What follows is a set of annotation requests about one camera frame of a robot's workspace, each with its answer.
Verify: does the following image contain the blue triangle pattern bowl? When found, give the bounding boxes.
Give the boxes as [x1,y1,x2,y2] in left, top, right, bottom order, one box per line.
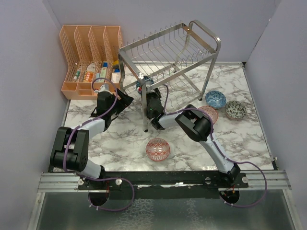
[135,76,154,94]

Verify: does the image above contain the red diamond pattern bowl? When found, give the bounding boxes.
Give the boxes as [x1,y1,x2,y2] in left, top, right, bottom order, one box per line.
[145,138,171,161]

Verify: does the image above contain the stainless steel dish rack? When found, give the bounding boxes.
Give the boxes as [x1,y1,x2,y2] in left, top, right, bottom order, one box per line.
[118,20,221,132]

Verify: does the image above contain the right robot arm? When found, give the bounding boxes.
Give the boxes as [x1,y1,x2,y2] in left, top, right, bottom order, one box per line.
[146,89,240,187]

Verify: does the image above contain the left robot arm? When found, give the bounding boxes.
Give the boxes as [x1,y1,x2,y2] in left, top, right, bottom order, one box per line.
[50,89,133,189]

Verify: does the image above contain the green white box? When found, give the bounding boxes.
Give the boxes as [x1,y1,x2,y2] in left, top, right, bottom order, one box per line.
[99,62,108,78]

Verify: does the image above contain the white glue tube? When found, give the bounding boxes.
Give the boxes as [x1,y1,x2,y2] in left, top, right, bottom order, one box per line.
[73,68,81,82]

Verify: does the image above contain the orange plastic file organizer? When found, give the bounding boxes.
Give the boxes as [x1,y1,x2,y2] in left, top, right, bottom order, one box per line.
[59,25,123,100]

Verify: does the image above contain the pink dotted pattern bowl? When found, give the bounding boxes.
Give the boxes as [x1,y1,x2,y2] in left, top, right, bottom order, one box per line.
[199,106,218,124]

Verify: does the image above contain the blue floral bowl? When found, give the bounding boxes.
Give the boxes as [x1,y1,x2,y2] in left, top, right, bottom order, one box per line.
[205,90,226,109]

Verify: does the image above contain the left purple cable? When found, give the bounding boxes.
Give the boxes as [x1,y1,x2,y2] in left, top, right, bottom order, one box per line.
[62,78,135,212]

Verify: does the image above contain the purple cable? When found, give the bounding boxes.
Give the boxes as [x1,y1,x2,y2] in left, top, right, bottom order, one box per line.
[62,78,135,212]
[163,84,268,208]

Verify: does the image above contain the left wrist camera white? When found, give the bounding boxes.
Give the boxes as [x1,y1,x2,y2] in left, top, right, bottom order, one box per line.
[94,84,111,93]

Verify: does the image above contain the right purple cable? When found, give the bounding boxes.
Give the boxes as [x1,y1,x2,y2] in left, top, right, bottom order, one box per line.
[163,84,268,208]

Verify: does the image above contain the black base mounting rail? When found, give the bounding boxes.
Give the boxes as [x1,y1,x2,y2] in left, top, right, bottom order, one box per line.
[76,171,248,200]

